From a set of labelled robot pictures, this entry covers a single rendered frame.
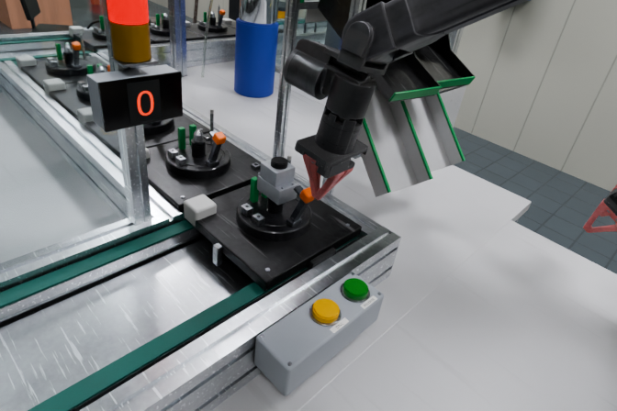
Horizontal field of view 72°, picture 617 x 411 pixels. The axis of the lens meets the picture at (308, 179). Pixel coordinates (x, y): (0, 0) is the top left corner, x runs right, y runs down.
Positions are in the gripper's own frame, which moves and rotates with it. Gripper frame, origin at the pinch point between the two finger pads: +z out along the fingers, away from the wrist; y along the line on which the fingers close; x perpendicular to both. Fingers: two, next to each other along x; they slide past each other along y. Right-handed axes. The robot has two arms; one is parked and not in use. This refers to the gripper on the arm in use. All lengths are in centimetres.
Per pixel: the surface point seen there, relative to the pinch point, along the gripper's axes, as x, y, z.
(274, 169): -10.0, -1.1, 1.8
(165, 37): -130, -62, 26
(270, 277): 1.4, 8.4, 12.5
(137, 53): -23.9, 16.9, -14.3
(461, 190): 7, -65, 19
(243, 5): -87, -62, -1
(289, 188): -7.0, -2.6, 4.6
